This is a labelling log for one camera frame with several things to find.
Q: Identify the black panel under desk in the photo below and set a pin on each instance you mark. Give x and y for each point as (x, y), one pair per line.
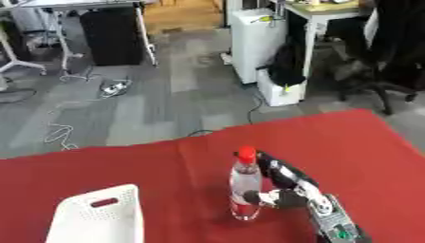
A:
(112, 36)

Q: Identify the white power strip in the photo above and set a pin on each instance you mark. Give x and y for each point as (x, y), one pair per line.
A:
(112, 88)

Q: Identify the white plastic basket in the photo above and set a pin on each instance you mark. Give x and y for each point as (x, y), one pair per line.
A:
(97, 215)

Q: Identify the white cabinet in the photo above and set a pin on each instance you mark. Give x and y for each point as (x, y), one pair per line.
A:
(255, 41)

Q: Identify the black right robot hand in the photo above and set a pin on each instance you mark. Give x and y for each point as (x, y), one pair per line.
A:
(285, 180)

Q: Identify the white box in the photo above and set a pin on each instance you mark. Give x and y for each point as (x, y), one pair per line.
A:
(279, 90)

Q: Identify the clear bottle with red cap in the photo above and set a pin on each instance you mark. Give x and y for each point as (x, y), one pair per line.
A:
(245, 183)

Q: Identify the white table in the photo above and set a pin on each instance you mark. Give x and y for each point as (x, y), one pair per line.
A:
(321, 19)

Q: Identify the white stand with casters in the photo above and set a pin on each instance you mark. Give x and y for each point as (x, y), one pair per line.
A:
(16, 53)

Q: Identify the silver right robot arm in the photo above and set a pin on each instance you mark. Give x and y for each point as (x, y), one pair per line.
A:
(339, 221)

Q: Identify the black office chair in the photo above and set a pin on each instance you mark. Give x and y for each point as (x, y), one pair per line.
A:
(387, 50)

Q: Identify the black bag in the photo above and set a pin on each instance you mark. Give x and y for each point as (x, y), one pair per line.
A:
(288, 65)

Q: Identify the white desk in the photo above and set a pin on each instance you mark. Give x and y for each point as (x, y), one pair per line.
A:
(83, 19)

